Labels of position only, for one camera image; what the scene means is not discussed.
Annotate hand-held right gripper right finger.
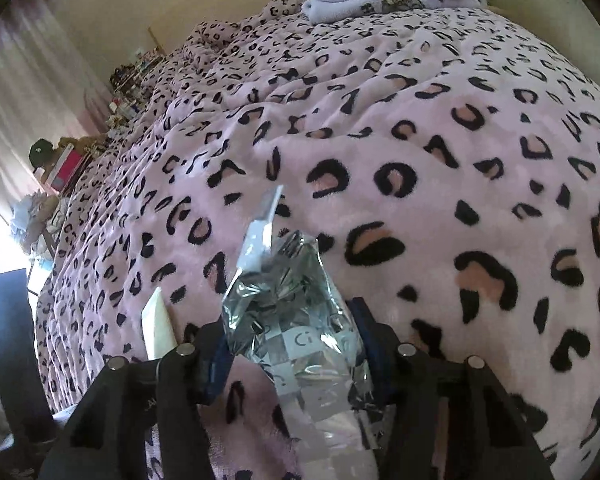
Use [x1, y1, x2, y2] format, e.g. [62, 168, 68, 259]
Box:
[349, 297, 556, 480]

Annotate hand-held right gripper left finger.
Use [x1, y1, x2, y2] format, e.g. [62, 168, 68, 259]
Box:
[44, 322, 232, 480]

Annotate silver foil wrapper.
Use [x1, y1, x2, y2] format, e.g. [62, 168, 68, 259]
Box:
[221, 185, 377, 480]

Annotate white cosmetic tube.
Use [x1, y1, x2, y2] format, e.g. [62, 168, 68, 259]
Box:
[141, 286, 179, 362]

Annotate dark upright board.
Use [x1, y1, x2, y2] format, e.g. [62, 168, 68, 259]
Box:
[0, 269, 57, 442]

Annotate pink leopard print blanket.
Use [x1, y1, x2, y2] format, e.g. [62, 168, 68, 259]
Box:
[32, 0, 600, 480]

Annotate white ruffled cloth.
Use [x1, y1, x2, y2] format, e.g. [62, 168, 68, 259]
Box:
[9, 192, 62, 252]

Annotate pink box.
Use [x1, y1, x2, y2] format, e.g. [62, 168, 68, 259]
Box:
[55, 149, 89, 187]

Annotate black cap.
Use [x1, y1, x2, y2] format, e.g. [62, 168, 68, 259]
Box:
[29, 138, 62, 174]

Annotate cluttered dresser items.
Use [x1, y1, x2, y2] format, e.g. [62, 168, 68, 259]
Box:
[107, 47, 167, 132]

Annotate pale curtain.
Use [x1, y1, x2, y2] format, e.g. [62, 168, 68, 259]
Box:
[0, 0, 117, 203]

